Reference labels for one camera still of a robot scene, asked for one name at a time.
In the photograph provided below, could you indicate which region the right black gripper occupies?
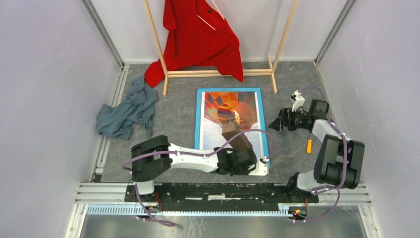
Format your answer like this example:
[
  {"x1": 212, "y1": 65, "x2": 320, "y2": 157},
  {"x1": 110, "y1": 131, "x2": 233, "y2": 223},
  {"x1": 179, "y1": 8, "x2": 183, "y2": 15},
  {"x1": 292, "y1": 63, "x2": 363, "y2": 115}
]
[{"x1": 268, "y1": 107, "x2": 308, "y2": 132}]

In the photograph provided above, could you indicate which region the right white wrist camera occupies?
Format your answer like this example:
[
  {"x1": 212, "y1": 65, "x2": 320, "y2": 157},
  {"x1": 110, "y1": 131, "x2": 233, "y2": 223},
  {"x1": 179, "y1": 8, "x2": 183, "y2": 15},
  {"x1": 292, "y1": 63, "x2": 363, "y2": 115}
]
[{"x1": 290, "y1": 90, "x2": 305, "y2": 112}]

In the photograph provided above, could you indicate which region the blue picture frame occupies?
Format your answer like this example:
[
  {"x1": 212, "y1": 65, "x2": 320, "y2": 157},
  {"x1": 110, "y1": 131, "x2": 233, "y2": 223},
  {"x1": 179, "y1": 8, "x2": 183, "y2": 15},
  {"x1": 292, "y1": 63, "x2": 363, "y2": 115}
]
[{"x1": 194, "y1": 87, "x2": 272, "y2": 177}]

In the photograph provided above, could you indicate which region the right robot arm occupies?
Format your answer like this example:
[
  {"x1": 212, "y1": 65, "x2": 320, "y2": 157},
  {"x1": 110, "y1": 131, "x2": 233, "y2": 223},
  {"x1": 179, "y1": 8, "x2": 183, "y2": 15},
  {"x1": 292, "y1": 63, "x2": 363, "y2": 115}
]
[{"x1": 269, "y1": 100, "x2": 365, "y2": 202}]

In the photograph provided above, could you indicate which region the yellow handled screwdriver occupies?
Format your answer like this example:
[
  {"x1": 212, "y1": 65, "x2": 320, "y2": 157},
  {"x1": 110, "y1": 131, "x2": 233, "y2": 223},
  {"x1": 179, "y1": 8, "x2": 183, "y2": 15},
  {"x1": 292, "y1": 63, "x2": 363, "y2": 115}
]
[{"x1": 306, "y1": 133, "x2": 313, "y2": 154}]

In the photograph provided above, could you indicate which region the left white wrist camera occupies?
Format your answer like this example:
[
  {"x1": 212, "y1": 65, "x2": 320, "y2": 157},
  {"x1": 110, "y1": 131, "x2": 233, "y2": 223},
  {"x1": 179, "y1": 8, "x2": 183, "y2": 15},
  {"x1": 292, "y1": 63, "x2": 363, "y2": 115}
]
[{"x1": 248, "y1": 157, "x2": 270, "y2": 176}]

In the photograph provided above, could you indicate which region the white cable duct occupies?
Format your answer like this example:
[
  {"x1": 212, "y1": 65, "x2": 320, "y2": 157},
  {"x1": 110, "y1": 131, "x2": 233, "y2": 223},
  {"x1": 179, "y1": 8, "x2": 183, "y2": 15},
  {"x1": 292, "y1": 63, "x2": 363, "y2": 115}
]
[{"x1": 86, "y1": 204, "x2": 292, "y2": 218}]

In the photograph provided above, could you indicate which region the pink clothes hanger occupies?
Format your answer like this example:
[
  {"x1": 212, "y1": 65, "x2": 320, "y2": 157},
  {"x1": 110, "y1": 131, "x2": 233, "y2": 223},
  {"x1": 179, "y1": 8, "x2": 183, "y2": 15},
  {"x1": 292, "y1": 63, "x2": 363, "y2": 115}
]
[{"x1": 195, "y1": 0, "x2": 225, "y2": 31}]

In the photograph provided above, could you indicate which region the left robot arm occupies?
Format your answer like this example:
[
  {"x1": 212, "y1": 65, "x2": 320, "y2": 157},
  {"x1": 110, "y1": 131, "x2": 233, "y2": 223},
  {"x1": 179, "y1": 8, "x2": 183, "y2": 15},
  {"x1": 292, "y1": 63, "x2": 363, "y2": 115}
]
[{"x1": 123, "y1": 135, "x2": 260, "y2": 202}]

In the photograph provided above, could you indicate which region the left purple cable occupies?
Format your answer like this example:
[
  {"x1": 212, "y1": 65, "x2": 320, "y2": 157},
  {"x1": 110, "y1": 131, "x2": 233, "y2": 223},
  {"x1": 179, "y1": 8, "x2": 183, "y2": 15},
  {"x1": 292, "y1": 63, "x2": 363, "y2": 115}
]
[{"x1": 122, "y1": 128, "x2": 277, "y2": 227}]

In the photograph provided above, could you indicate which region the hot air balloon photo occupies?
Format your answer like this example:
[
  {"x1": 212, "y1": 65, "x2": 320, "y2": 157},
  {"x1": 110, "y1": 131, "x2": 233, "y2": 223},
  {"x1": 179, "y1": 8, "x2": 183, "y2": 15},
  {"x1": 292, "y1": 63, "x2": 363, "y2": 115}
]
[{"x1": 199, "y1": 91, "x2": 266, "y2": 172}]

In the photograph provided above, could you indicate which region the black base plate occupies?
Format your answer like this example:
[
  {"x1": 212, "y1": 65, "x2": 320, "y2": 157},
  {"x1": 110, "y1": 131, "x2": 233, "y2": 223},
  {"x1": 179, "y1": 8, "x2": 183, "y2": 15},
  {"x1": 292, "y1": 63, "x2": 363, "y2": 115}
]
[{"x1": 140, "y1": 182, "x2": 319, "y2": 212}]

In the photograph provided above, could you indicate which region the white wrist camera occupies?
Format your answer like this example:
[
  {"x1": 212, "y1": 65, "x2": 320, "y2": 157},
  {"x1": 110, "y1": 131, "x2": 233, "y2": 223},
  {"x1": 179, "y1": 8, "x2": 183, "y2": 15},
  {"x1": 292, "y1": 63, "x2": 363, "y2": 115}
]
[
  {"x1": 248, "y1": 157, "x2": 270, "y2": 176},
  {"x1": 290, "y1": 90, "x2": 305, "y2": 112}
]

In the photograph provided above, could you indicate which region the grey-blue cloth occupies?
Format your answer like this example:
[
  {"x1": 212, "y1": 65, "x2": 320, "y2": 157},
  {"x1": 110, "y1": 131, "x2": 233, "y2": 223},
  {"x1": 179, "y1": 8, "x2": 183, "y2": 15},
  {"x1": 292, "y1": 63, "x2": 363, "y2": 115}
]
[{"x1": 96, "y1": 76, "x2": 158, "y2": 140}]

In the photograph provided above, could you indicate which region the red shirt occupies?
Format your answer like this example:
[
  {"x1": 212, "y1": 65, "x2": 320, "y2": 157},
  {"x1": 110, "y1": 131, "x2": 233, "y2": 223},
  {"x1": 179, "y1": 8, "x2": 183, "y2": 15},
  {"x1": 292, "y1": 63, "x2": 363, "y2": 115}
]
[{"x1": 163, "y1": 0, "x2": 244, "y2": 82}]

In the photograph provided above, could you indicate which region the purple cable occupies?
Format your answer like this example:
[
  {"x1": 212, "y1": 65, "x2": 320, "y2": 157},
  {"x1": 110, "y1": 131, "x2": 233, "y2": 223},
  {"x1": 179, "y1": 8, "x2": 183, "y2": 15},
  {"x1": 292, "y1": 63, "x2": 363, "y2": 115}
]
[
  {"x1": 292, "y1": 85, "x2": 349, "y2": 223},
  {"x1": 122, "y1": 128, "x2": 277, "y2": 227}
]

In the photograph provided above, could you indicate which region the wooden clothes rack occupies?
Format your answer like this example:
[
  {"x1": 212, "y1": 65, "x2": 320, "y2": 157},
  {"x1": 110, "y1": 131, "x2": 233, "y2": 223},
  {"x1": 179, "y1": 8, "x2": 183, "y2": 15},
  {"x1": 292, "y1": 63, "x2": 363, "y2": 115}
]
[{"x1": 143, "y1": 0, "x2": 299, "y2": 96}]

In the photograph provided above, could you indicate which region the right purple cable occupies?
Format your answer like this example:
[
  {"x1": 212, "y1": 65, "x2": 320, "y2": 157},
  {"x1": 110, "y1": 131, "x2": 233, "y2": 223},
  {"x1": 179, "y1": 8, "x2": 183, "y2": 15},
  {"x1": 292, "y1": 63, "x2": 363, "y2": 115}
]
[{"x1": 292, "y1": 85, "x2": 349, "y2": 223}]

